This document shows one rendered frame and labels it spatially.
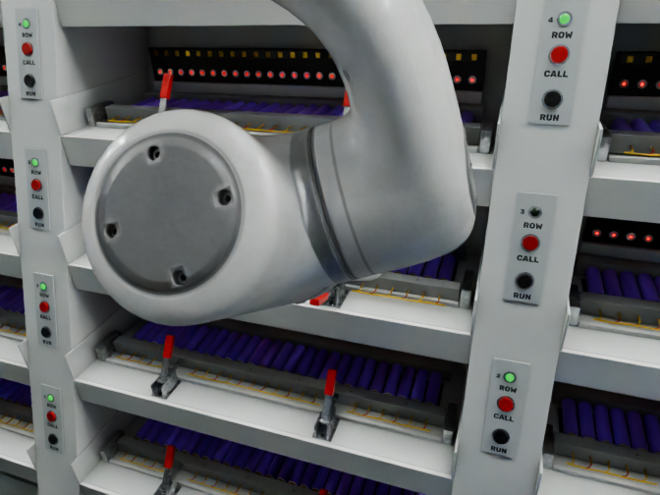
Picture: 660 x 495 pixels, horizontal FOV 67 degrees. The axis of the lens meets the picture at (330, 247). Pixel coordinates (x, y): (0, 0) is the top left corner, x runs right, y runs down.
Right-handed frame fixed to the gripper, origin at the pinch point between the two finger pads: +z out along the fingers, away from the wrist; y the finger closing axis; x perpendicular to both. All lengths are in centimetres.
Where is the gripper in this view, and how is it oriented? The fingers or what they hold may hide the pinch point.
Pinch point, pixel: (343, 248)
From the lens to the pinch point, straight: 49.3
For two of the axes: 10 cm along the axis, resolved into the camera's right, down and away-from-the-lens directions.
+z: 2.3, 0.4, 9.7
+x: -1.9, 9.8, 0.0
